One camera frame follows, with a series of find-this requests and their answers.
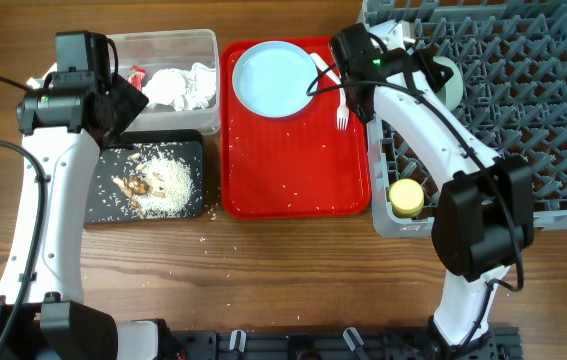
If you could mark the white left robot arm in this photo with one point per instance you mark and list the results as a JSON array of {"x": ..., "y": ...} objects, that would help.
[{"x": 81, "y": 109}]

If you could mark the light blue plate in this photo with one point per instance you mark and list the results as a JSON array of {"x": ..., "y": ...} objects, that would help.
[{"x": 271, "y": 79}]

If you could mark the grey dishwasher rack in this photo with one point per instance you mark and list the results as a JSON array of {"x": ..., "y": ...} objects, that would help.
[{"x": 513, "y": 59}]

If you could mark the white tissue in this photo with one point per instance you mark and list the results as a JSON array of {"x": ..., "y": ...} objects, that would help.
[{"x": 182, "y": 90}]

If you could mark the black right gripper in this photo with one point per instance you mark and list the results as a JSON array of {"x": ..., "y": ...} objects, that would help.
[{"x": 413, "y": 63}]

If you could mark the rice and food scraps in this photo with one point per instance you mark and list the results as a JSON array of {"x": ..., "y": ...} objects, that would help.
[{"x": 158, "y": 187}]

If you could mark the red snack wrapper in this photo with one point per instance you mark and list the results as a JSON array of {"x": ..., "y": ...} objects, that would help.
[{"x": 136, "y": 76}]

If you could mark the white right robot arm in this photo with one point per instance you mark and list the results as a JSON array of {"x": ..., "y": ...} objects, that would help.
[{"x": 484, "y": 217}]

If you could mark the yellow plastic cup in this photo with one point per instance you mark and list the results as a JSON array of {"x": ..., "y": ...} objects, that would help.
[{"x": 406, "y": 197}]

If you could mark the red serving tray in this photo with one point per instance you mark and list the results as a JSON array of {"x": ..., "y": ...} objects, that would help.
[{"x": 301, "y": 166}]

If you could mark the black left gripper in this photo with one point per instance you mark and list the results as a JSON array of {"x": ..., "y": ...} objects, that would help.
[{"x": 129, "y": 100}]

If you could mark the white plastic fork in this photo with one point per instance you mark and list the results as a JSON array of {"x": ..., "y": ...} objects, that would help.
[{"x": 342, "y": 113}]

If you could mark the black plastic tray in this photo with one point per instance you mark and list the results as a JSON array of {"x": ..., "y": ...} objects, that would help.
[{"x": 113, "y": 200}]

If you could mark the clear plastic bin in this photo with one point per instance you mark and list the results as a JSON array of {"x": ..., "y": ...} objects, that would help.
[{"x": 171, "y": 49}]

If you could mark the green bowl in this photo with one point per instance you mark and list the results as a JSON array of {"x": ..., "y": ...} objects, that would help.
[{"x": 452, "y": 92}]

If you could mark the white plastic spoon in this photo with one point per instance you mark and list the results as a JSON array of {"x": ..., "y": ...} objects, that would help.
[{"x": 323, "y": 67}]

